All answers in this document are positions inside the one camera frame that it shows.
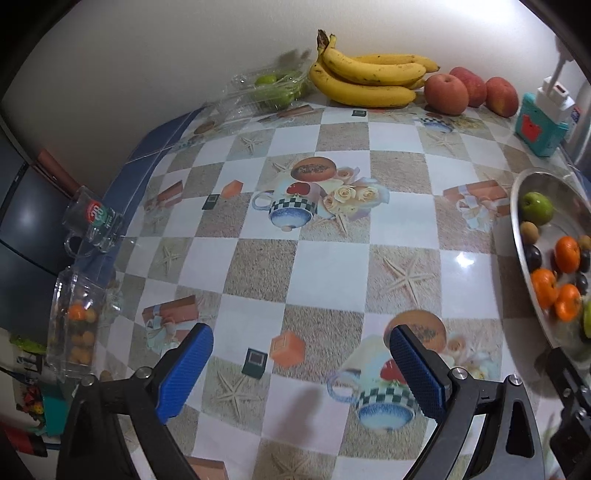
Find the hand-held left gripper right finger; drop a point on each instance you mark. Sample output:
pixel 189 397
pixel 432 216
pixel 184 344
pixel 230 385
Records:
pixel 415 371

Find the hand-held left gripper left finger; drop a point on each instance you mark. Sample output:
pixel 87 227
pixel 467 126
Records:
pixel 182 374

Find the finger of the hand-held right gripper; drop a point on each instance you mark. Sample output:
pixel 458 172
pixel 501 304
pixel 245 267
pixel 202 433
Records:
pixel 565 376

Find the small green mango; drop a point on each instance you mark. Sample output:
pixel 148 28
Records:
pixel 587 318

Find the orange tangerine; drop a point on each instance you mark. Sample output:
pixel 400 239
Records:
pixel 567 254
pixel 568 303
pixel 544 287

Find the dark purple plum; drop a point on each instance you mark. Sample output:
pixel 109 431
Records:
pixel 586 261
pixel 581 283
pixel 533 256

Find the brown kiwi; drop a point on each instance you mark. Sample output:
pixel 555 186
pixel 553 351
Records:
pixel 528 231
pixel 585 242

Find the large green mango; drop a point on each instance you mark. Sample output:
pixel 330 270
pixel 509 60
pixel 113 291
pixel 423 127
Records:
pixel 535 207

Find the steel bowl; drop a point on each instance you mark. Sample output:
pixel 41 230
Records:
pixel 568 203

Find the pile of small green fruits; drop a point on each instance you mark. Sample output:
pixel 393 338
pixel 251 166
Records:
pixel 277 94

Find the pile of small kumquats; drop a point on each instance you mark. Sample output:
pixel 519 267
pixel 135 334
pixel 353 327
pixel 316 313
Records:
pixel 81 341

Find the teal plastic object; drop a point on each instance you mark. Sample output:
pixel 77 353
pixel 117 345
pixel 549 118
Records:
pixel 53 415

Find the clear plastic container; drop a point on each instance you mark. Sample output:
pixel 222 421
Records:
pixel 62 295

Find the green plastic object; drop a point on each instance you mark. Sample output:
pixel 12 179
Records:
pixel 25 344

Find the glass mug with round label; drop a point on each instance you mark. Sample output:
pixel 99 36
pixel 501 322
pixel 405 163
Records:
pixel 94 217

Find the dark cabinet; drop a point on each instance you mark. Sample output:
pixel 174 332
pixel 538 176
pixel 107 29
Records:
pixel 27 221

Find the steel kettle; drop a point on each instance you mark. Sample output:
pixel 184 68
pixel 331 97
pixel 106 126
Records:
pixel 581 138

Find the brown wooden rod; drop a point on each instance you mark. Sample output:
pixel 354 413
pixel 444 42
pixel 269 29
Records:
pixel 55 168

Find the teal box with crab print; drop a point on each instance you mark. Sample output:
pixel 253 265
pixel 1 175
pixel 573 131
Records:
pixel 531 127

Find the white charger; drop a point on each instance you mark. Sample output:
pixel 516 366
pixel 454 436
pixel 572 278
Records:
pixel 554 99

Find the red apple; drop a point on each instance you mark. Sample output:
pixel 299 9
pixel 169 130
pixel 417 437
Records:
pixel 476 87
pixel 502 96
pixel 445 93

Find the clear plastic clamshell box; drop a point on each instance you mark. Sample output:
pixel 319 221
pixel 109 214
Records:
pixel 238 99

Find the bunch of yellow bananas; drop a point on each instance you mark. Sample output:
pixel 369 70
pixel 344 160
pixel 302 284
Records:
pixel 364 90

